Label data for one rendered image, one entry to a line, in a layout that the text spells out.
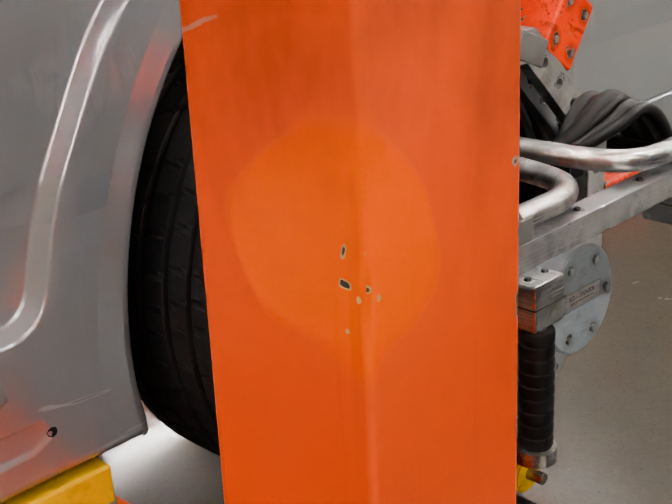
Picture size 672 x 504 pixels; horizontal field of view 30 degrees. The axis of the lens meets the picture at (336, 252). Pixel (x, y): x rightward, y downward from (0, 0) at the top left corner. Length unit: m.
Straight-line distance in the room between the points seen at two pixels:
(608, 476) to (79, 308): 1.65
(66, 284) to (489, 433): 0.52
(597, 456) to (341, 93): 2.12
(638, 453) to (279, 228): 2.07
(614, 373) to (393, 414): 2.34
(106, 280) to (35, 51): 0.24
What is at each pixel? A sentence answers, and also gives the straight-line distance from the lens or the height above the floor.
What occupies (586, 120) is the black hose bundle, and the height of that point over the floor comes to 1.02.
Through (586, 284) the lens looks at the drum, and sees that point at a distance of 1.42.
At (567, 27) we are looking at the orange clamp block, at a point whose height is 1.11.
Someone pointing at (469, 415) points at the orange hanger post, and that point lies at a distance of 0.89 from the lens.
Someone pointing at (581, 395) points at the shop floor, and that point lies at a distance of 3.03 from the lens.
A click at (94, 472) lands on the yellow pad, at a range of 1.38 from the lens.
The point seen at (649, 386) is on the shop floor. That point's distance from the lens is 3.09.
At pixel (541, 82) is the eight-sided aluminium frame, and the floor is 1.05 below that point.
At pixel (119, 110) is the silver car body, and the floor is 1.11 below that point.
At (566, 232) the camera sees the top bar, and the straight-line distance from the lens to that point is 1.28.
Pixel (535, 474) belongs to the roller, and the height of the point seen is 0.52.
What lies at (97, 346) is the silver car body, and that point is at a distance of 1.32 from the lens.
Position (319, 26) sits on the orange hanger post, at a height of 1.28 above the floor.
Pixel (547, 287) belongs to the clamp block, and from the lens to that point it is 1.21.
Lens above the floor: 1.42
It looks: 21 degrees down
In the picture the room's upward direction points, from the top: 3 degrees counter-clockwise
